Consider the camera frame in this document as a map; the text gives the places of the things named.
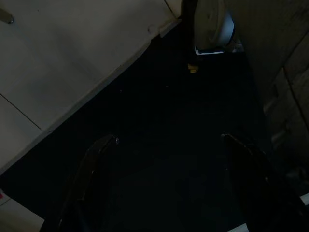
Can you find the beige drawer cabinet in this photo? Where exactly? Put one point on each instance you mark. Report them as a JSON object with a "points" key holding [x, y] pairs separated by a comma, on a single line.
{"points": [[282, 72]]}

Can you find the yellow crumpled trash piece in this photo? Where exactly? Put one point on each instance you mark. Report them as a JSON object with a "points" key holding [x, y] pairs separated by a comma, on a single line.
{"points": [[192, 68]]}

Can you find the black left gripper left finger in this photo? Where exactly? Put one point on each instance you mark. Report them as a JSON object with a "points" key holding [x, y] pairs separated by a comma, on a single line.
{"points": [[94, 169]]}

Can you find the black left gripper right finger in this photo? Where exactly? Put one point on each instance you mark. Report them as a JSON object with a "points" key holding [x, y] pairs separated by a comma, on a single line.
{"points": [[251, 178]]}

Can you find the white cabinet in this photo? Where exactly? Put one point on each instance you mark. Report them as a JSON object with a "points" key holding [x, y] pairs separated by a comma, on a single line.
{"points": [[60, 62]]}

